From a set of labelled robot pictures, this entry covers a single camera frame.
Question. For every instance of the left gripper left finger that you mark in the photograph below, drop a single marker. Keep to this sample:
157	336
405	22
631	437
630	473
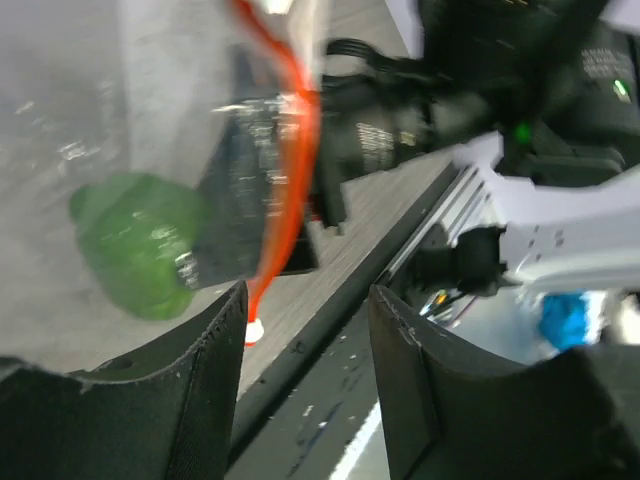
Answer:
162	411

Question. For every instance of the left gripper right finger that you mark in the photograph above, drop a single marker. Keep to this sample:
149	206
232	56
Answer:
452	410

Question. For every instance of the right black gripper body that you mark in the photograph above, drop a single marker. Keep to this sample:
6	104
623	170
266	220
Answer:
249	171

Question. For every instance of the clear orange zip top bag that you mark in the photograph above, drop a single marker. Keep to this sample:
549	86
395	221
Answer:
150	150

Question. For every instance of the green fake pepper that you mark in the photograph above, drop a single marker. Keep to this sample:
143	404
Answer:
133	229

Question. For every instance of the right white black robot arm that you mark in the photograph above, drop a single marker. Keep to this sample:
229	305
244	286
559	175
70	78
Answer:
555	81

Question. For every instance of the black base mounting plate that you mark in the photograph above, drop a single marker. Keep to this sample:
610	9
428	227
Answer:
312	413

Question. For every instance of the aluminium frame rail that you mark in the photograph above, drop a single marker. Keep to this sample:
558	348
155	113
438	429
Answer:
420	267

